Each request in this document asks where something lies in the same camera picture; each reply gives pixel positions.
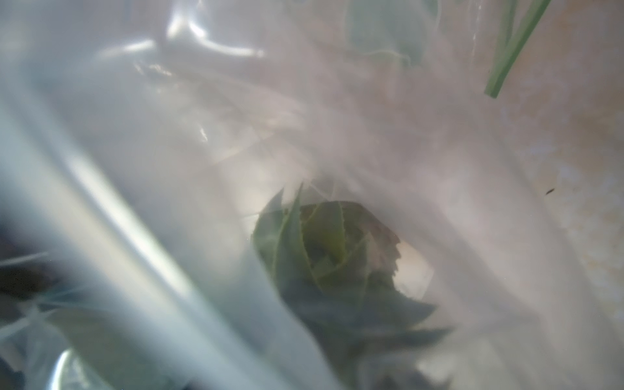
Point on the zip bag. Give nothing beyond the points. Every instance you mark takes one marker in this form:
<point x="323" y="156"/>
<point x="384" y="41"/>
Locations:
<point x="140" y="140"/>

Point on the pineapple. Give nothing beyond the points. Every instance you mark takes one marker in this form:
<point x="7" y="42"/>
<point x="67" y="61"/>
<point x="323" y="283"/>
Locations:
<point x="333" y="264"/>

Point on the green-zip bag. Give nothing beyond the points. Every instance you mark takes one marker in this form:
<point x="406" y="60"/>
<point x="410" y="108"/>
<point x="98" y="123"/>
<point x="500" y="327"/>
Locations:
<point x="486" y="37"/>

